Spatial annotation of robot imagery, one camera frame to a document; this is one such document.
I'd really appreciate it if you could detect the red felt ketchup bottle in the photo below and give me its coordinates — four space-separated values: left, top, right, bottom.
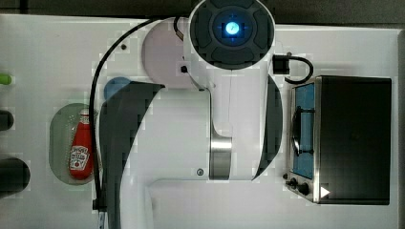
69 109 93 180

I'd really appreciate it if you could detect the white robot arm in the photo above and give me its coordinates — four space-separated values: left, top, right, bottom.
97 0 278 229

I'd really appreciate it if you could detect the lavender oval plate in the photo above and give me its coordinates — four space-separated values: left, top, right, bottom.
141 17 194 89

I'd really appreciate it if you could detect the blue small bowl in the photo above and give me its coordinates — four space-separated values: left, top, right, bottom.
103 77 130 100

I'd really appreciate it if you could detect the black toaster oven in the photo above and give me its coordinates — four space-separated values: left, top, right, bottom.
284 75 392 205

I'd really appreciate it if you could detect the small black cylinder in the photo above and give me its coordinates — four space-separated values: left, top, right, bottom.
0 110 14 131

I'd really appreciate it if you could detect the large black cylinder cup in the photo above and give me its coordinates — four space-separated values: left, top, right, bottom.
0 157 31 198

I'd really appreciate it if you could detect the green marker pen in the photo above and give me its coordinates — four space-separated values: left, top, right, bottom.
0 73 12 85

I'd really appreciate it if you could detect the black connector with cable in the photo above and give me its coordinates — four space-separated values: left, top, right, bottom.
272 54 314 85

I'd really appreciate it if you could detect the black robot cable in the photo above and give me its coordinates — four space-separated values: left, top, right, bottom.
88 16 189 212

